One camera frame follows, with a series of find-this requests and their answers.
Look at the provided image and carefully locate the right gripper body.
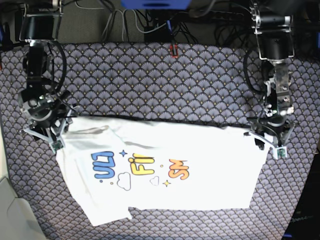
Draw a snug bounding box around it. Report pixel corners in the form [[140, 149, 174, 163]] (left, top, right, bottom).
[[18, 88, 71, 143]]

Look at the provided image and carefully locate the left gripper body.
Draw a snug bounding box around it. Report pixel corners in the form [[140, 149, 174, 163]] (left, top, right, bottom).
[[247, 113, 295, 147]]

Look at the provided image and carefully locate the white printed T-shirt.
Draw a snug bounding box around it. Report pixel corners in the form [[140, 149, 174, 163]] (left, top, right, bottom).
[[56, 117, 269, 226]]

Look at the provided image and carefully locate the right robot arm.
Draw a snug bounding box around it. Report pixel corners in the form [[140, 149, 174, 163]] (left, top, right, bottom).
[[18, 0, 73, 149]]

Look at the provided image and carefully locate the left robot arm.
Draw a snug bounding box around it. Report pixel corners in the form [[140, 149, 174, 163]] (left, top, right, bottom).
[[244, 0, 295, 159]]

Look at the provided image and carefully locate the red table clamp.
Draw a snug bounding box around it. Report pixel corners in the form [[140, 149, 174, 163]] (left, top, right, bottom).
[[169, 44, 179, 59]]

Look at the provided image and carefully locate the blue box at top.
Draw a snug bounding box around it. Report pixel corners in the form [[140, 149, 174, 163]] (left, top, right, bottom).
[[121, 0, 191, 10]]

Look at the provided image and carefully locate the black power strip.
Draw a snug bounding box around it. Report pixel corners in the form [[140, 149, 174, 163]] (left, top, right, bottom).
[[188, 9, 244, 20]]

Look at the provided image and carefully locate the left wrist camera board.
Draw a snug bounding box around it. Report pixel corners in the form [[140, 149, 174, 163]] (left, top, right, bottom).
[[273, 146, 288, 160]]

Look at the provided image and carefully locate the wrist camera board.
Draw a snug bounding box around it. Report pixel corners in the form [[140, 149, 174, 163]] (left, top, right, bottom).
[[273, 146, 288, 160], [50, 140, 64, 153]]

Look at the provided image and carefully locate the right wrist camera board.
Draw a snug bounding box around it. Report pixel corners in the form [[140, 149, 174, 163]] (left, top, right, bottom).
[[50, 140, 64, 153]]

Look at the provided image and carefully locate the grey cable bundle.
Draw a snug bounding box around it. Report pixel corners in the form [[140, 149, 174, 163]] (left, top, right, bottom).
[[100, 9, 167, 43]]

